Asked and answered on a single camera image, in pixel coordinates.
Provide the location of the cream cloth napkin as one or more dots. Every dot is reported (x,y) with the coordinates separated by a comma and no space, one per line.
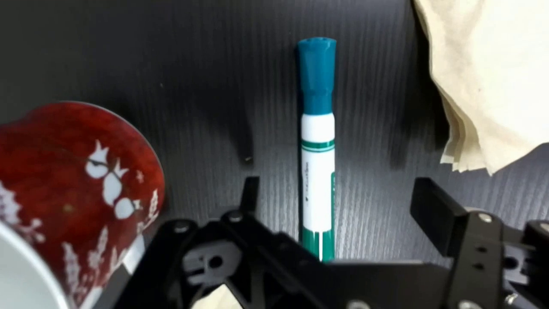
(491,79)

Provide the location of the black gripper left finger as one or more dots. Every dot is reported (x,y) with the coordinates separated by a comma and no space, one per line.
(251,197)

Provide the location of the red mug with white print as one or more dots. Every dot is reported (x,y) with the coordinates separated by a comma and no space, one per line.
(62,189)

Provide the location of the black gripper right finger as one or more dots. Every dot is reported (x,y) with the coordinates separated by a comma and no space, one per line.
(438,219)

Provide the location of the teal and white marker pen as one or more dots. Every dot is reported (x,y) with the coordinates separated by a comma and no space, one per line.
(318,171)

